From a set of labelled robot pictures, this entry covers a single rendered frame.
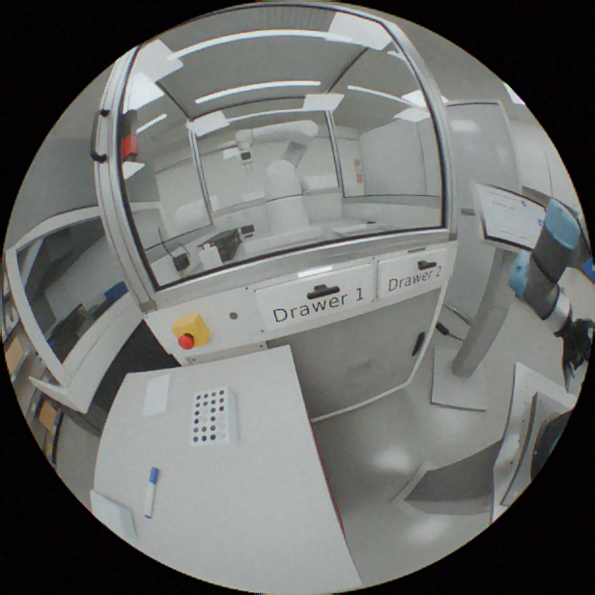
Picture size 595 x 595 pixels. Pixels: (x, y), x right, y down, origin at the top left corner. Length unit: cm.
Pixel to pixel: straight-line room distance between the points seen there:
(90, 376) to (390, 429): 139
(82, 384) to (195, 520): 54
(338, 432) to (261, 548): 89
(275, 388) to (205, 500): 28
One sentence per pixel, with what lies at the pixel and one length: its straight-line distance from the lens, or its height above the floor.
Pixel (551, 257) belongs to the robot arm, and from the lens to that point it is 35.
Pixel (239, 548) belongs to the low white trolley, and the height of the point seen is 76.
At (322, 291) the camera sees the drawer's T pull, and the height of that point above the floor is 91.
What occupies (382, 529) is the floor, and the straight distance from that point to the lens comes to 116.
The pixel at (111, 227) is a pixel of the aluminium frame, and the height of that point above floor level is 118.
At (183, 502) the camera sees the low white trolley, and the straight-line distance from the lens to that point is 43.
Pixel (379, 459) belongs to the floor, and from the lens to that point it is 112.
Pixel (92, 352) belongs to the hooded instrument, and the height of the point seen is 90.
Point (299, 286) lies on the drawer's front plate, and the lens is 38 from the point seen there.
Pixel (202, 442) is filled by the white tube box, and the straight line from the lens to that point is 37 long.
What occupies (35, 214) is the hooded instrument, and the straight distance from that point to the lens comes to 84.
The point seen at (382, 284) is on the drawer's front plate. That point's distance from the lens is 48.
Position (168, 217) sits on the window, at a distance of 43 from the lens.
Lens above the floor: 109
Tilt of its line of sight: 30 degrees down
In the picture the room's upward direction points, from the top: 11 degrees counter-clockwise
